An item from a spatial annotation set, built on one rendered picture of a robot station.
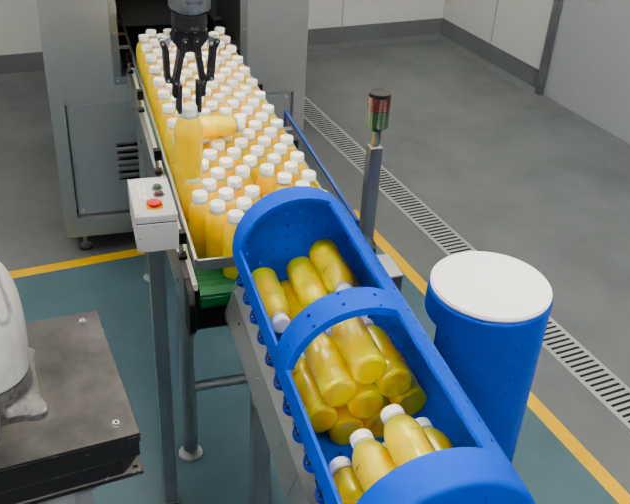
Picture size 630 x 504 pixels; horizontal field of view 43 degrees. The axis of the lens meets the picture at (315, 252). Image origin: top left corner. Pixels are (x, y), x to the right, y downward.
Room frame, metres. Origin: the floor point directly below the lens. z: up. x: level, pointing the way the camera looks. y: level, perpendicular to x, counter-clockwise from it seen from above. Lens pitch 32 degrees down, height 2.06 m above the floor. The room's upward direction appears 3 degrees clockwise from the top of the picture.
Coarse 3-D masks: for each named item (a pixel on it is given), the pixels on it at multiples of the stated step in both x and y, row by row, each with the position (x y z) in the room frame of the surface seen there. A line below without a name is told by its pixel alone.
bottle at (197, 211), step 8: (192, 200) 1.80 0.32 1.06; (192, 208) 1.79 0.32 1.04; (200, 208) 1.78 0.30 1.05; (208, 208) 1.79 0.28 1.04; (192, 216) 1.78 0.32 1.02; (200, 216) 1.77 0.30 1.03; (192, 224) 1.78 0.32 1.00; (200, 224) 1.77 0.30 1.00; (192, 232) 1.78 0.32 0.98; (200, 232) 1.77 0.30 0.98; (192, 240) 1.78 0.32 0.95; (200, 240) 1.77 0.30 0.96; (200, 248) 1.77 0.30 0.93; (200, 256) 1.77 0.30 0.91
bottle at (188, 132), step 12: (180, 120) 1.71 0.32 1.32; (192, 120) 1.71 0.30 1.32; (180, 132) 1.70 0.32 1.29; (192, 132) 1.70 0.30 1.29; (180, 144) 1.70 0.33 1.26; (192, 144) 1.70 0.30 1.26; (180, 156) 1.70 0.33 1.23; (192, 156) 1.70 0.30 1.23; (180, 168) 1.70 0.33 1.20; (192, 168) 1.70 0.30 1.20
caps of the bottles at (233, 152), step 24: (144, 48) 2.90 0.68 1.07; (168, 48) 2.93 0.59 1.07; (240, 72) 2.72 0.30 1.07; (168, 96) 2.47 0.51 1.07; (192, 96) 2.45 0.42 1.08; (216, 96) 2.46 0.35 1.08; (240, 96) 2.48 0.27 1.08; (264, 96) 2.51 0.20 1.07; (168, 120) 2.25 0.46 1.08; (264, 120) 2.32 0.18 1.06; (216, 144) 2.10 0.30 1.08; (240, 144) 2.12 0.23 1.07; (264, 144) 2.14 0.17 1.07; (288, 144) 2.16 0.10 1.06; (216, 168) 1.95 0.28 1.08; (240, 168) 1.96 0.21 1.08; (264, 168) 1.96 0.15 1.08; (288, 168) 1.98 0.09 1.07
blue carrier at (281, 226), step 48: (288, 192) 1.55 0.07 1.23; (240, 240) 1.49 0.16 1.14; (288, 240) 1.57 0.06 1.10; (336, 240) 1.61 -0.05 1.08; (384, 288) 1.23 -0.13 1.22; (288, 336) 1.14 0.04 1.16; (288, 384) 1.07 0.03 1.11; (432, 384) 1.14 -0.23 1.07; (480, 432) 0.88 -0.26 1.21; (384, 480) 0.78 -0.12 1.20; (432, 480) 0.76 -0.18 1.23; (480, 480) 0.77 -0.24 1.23
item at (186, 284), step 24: (144, 120) 2.65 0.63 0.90; (144, 144) 2.57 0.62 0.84; (144, 168) 2.94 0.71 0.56; (192, 288) 1.64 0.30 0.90; (192, 312) 1.60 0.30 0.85; (216, 312) 1.81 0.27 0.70; (192, 336) 1.65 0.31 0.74; (192, 360) 1.92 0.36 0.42; (192, 384) 1.92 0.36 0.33; (216, 384) 1.95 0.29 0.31; (192, 408) 1.92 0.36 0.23; (192, 432) 1.91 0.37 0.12; (192, 456) 1.91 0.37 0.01
